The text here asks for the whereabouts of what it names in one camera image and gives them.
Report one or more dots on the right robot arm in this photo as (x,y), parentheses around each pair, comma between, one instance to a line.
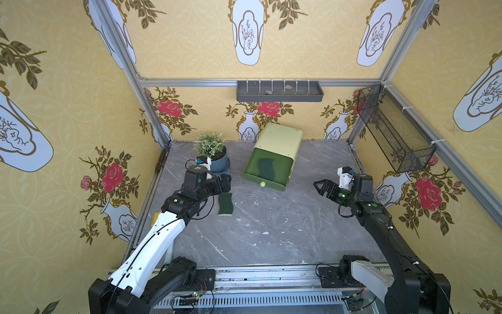
(415,287)

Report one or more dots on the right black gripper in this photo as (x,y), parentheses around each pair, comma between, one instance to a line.
(334,191)

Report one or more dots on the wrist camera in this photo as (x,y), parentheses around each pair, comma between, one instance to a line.
(345,177)
(204,161)

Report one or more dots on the green scrub sponge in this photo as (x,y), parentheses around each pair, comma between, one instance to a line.
(266,169)
(225,204)

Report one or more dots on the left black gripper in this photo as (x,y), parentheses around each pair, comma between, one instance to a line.
(219,184)

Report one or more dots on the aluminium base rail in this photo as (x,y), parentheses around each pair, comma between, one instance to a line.
(182,288)

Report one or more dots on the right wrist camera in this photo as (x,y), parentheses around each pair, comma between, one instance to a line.
(345,177)

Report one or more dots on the grey wall shelf tray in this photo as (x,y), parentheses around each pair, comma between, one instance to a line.
(275,90)

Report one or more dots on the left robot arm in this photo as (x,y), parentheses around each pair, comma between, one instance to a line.
(133,287)

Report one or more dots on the green drawer cabinet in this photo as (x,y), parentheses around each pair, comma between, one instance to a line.
(284,143)

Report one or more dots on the potted green plant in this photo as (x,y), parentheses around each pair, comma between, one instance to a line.
(212,145)

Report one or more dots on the black wire mesh basket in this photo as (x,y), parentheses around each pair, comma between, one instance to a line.
(402,140)

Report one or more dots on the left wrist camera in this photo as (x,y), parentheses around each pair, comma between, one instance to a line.
(204,161)

